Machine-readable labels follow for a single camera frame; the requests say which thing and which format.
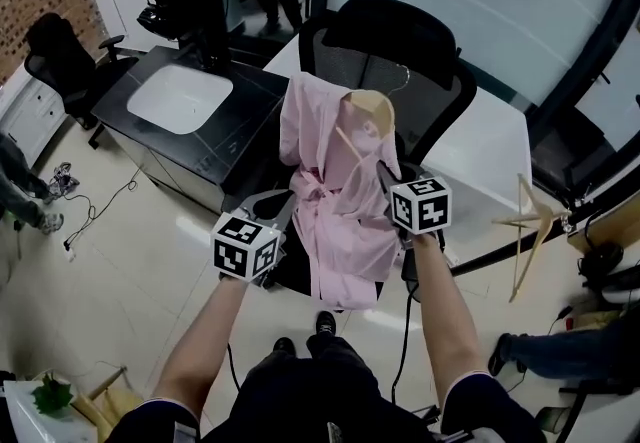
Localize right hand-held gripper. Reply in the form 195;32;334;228
376;163;453;251

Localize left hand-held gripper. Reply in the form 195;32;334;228
209;188;296;287

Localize pink robe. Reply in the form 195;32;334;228
278;72;404;314

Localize person's left forearm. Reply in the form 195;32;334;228
152;275;252;421

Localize person's right forearm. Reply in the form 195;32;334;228
411;232;490;398

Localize black sink cabinet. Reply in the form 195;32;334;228
91;44;292;216

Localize bare wooden clothes hanger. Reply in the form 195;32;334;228
491;172;573;304

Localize person's right black shoe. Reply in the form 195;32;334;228
315;310;338;335

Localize white sink basin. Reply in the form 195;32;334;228
126;63;235;136

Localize black mesh office chair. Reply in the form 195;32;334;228
298;0;479;298

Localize black floor backpack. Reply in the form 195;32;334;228
576;240;627;290

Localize person's black trousers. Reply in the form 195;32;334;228
199;333;437;443

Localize person's dark shirt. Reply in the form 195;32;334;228
103;369;550;443

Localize pile of wooden hangers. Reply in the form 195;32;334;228
73;364;145;441

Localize white drawer cabinet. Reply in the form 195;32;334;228
0;74;69;168

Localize green leaf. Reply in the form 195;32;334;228
31;372;77;418

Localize white box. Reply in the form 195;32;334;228
1;377;100;443

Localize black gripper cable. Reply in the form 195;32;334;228
389;289;417;408
226;342;242;393

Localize black power strip cable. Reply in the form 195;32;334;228
63;167;144;248

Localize black table frame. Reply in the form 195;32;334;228
557;377;640;443

